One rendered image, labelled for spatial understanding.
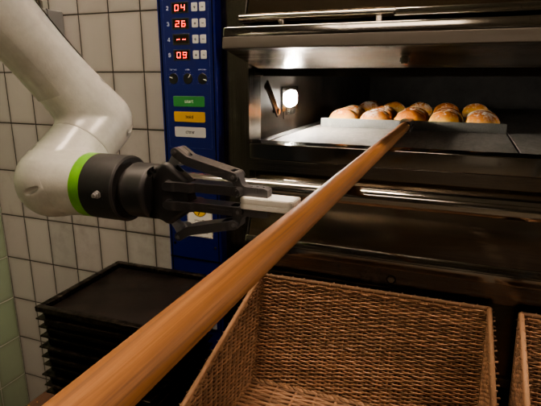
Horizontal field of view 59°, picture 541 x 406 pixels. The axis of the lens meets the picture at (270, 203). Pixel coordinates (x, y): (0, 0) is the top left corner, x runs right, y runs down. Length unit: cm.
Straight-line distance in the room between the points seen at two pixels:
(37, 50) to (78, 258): 97
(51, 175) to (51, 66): 16
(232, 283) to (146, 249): 111
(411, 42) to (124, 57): 76
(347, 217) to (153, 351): 93
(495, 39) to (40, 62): 73
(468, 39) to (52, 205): 73
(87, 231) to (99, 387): 133
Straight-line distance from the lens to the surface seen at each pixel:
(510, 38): 95
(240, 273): 37
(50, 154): 75
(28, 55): 77
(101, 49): 143
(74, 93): 79
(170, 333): 29
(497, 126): 155
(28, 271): 182
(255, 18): 109
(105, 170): 68
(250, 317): 122
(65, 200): 72
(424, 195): 75
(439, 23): 96
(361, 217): 116
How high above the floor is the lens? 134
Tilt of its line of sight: 15 degrees down
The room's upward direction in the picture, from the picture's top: straight up
